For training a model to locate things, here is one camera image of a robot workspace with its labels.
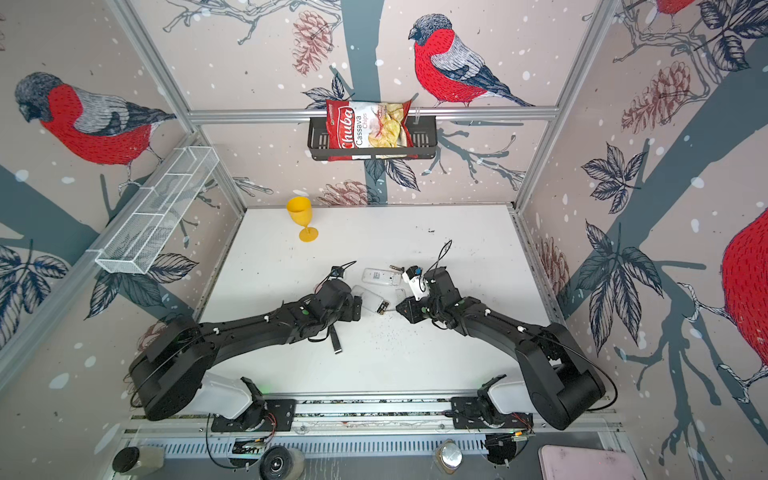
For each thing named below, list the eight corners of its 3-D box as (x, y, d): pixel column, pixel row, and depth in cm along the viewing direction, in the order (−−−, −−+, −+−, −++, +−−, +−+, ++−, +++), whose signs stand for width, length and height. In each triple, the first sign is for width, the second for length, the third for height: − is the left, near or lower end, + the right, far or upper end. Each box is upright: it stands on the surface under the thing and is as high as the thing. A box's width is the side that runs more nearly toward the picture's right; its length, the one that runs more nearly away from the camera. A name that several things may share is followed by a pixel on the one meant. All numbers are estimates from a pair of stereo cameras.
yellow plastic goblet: (294, 242, 112) (282, 215, 101) (299, 224, 119) (289, 196, 107) (316, 242, 112) (307, 214, 101) (320, 224, 119) (312, 196, 107)
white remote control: (361, 285, 100) (360, 282, 98) (362, 271, 103) (362, 268, 102) (401, 285, 100) (401, 282, 98) (401, 271, 103) (401, 268, 102)
